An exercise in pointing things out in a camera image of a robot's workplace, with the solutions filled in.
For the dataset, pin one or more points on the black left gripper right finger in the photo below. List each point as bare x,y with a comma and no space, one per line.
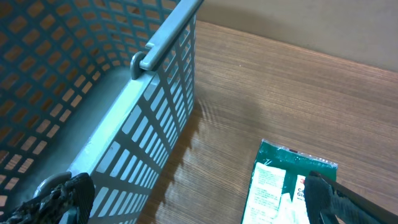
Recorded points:
327,201

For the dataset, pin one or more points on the grey plastic mesh basket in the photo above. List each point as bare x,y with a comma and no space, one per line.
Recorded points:
102,87

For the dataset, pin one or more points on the green white plastic packet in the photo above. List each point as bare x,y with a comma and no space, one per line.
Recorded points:
276,187

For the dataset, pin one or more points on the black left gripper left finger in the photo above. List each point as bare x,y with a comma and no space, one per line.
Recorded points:
59,199

